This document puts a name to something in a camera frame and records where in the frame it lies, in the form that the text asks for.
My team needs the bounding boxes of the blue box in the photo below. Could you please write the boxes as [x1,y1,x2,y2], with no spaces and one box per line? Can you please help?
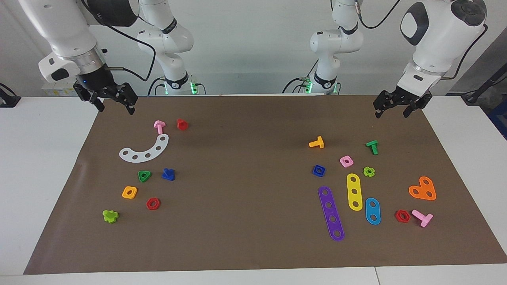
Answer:
[488,99,507,140]

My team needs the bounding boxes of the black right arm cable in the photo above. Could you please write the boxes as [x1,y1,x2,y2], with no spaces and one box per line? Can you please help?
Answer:
[106,24,156,81]

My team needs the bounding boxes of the white labelled box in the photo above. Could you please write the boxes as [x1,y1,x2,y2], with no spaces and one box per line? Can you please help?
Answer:
[42,79,78,97]

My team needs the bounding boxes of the black base cable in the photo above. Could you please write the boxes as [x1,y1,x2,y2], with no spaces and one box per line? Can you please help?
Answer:
[148,76,167,96]
[282,76,313,94]

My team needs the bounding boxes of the yellow three-hole plate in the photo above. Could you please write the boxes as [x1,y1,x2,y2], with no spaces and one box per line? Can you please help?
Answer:
[347,173,363,211]

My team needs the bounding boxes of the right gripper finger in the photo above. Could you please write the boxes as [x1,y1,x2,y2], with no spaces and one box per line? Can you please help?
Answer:
[73,80,106,112]
[104,82,138,115]

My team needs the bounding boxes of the blue two-hole plate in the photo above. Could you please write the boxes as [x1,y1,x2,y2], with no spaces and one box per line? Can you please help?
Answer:
[365,198,381,225]

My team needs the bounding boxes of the orange three-hole corner plate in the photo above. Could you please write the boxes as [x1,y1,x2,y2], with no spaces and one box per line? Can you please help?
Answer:
[408,176,437,201]

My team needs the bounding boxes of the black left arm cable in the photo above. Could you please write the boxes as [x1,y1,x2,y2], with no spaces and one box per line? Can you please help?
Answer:
[354,0,488,80]

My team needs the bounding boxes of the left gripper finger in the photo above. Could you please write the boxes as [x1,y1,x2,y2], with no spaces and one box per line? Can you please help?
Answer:
[403,92,433,118]
[373,91,393,118]

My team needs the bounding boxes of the brown table mat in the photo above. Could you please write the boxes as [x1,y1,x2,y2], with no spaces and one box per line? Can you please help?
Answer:
[23,94,507,275]

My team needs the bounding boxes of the black clamp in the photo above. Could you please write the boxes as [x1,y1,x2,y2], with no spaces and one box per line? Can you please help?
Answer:
[0,83,21,108]

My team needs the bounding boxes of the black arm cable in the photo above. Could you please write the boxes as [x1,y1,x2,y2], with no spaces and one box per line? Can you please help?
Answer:
[354,0,488,80]
[106,24,156,81]

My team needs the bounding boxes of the white curved five-hole plate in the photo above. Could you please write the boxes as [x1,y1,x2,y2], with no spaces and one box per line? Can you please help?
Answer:
[119,134,170,163]

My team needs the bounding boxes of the purple four-hole plate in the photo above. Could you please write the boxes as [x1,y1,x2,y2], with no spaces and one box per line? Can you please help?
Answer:
[318,186,345,242]

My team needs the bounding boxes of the black stand leg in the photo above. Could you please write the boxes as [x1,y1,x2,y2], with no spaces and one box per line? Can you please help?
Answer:
[461,65,507,105]

